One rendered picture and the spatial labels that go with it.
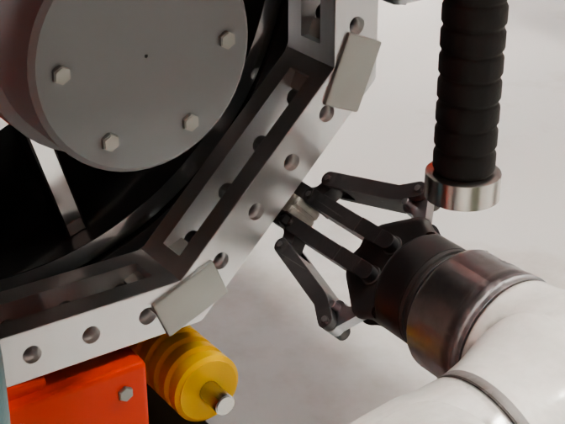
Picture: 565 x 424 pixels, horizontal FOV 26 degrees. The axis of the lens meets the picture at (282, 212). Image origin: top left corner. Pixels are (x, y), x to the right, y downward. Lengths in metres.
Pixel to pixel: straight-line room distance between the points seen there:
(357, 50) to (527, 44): 2.50
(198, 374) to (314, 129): 0.21
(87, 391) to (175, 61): 0.31
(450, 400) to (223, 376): 0.32
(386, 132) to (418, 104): 0.19
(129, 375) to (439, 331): 0.24
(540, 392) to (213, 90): 0.24
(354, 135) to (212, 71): 2.08
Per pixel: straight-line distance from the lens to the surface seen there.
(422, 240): 0.83
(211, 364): 0.95
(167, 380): 0.96
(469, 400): 0.68
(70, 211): 0.95
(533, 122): 2.86
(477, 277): 0.78
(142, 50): 0.63
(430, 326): 0.78
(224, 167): 0.92
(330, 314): 0.87
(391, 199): 0.88
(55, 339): 0.86
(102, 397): 0.89
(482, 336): 0.74
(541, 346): 0.71
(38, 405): 0.87
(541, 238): 2.33
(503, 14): 0.67
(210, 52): 0.65
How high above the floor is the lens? 1.06
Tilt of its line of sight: 26 degrees down
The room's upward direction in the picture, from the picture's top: straight up
